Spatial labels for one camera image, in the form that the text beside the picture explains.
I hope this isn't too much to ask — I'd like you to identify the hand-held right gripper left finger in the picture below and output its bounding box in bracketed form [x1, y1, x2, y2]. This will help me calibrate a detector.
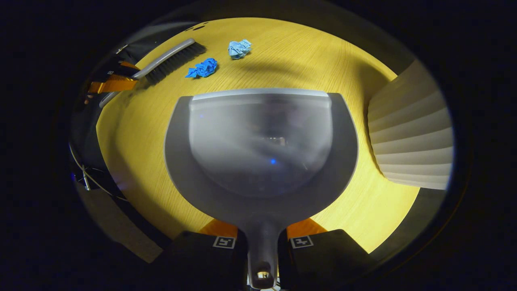
[160, 219, 248, 291]

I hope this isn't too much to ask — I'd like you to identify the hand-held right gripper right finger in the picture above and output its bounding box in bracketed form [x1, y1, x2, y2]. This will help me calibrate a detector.
[279, 218, 378, 291]

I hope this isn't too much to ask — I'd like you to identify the small grey broom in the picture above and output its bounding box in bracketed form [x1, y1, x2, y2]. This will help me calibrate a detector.
[99, 38, 207, 109]

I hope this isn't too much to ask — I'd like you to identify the dark blue paper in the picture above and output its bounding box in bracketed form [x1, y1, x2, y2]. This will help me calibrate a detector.
[185, 58, 218, 79]

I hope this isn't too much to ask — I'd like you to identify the light blue paper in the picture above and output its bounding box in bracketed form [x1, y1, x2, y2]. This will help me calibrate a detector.
[228, 39, 252, 60]

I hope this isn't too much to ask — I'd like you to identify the grey dustpan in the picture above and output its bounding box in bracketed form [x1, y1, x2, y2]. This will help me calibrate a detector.
[164, 88, 359, 290]

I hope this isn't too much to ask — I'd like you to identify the white garbage bin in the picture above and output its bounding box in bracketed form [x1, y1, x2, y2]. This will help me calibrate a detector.
[368, 61, 454, 190]

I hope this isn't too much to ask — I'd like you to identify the yellow wooden desktop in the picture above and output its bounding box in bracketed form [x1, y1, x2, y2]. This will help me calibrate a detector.
[96, 17, 420, 253]

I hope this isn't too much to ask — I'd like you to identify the white cable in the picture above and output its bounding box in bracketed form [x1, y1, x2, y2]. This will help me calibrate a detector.
[69, 143, 130, 202]

